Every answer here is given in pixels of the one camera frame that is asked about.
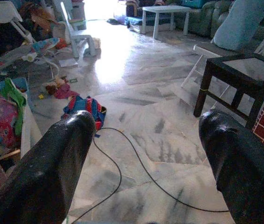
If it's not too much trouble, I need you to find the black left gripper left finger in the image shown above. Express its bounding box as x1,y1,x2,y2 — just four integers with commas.
0,110,97,224

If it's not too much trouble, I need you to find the white low table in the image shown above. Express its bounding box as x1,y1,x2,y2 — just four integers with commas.
142,6,191,40

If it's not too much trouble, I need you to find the black floor cable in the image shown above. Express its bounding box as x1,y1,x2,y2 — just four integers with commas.
70,127,230,224

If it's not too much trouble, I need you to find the blue plastic bin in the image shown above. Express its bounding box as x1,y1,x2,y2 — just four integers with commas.
0,77,29,94

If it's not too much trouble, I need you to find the green cloth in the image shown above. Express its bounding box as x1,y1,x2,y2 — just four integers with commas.
0,78,28,136

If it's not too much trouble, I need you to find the white high chair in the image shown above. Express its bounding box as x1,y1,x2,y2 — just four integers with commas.
0,0,34,66

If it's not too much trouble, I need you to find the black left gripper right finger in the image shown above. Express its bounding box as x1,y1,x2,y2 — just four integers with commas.
198,109,264,224

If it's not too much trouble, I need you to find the white paper sheet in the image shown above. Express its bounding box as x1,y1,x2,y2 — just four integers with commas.
58,58,79,68

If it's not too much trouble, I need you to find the light blue cushion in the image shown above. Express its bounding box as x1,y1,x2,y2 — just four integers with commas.
212,0,264,51

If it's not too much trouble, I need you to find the white folding rack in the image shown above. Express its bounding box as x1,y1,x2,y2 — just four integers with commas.
180,44,233,110

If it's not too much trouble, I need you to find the red blue backpack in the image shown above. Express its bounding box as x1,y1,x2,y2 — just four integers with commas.
62,95,107,131

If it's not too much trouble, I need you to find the magenta cloth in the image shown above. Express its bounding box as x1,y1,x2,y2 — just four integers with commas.
52,84,80,100

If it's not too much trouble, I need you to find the colourful baby bouncer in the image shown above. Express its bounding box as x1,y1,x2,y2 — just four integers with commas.
0,37,60,77

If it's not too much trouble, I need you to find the white plastic chair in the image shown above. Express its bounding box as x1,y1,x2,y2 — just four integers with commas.
59,1,97,58

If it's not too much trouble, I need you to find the green sofa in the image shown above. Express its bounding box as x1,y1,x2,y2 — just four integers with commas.
174,0,264,61

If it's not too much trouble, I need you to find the dark wooden side table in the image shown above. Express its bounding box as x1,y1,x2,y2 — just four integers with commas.
193,53,264,129

